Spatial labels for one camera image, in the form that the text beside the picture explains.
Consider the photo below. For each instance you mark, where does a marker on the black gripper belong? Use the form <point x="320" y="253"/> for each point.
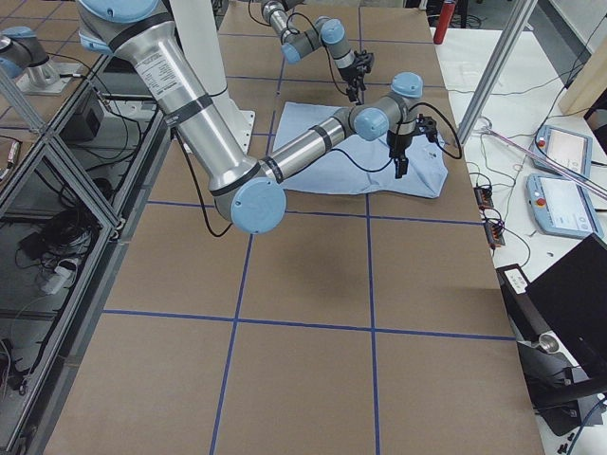
<point x="351" y="75"/>
<point x="396" y="144"/>

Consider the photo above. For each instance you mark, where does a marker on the light blue t-shirt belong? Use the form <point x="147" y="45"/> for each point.
<point x="358" y="166"/>

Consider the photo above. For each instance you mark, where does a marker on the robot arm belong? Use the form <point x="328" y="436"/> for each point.
<point x="300" y="37"/>
<point x="174" y="48"/>

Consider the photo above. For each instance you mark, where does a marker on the red cylinder bottle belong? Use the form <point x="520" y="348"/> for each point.
<point x="444" y="21"/>

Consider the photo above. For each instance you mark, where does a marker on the reacher grabber stick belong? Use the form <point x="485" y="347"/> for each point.
<point x="582" y="181"/>

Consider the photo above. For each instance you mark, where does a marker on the blue teach pendant near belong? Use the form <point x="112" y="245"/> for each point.
<point x="560" y="207"/>

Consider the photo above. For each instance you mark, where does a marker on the blue teach pendant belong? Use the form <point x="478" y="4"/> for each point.
<point x="560" y="207"/>
<point x="569" y="149"/>

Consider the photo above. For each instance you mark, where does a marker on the blue teach pendant far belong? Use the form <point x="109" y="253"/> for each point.
<point x="569" y="149"/>

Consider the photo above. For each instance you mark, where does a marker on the black laptop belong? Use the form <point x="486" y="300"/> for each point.
<point x="571" y="298"/>

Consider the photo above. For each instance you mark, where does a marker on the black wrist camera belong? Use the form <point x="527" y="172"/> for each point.
<point x="426" y="126"/>
<point x="364" y="61"/>

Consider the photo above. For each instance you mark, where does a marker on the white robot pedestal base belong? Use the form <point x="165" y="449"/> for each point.
<point x="197" y="31"/>

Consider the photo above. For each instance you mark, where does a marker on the aluminium frame post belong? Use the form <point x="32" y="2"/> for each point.
<point x="515" y="24"/>

